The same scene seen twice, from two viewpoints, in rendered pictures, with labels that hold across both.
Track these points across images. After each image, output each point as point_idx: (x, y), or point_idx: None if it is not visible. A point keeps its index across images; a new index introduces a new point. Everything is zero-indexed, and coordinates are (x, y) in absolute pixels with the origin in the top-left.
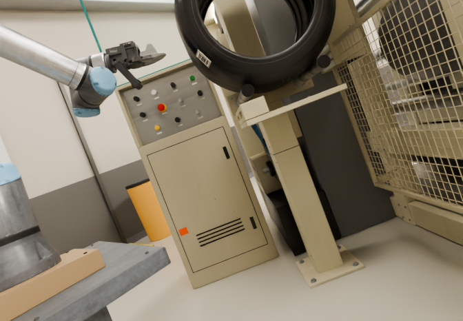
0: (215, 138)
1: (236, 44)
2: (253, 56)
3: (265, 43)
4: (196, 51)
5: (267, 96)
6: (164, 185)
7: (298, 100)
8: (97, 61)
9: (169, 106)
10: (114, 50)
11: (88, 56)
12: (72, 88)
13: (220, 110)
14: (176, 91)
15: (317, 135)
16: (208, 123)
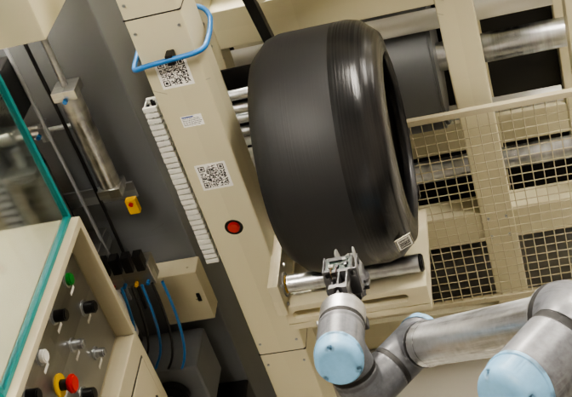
0: (145, 388)
1: (248, 186)
2: (259, 197)
3: (116, 147)
4: (397, 234)
5: (289, 258)
6: None
7: (196, 240)
8: (364, 313)
9: (65, 372)
10: (348, 282)
11: (351, 311)
12: (377, 377)
13: (110, 326)
14: (60, 330)
15: (221, 290)
16: (128, 365)
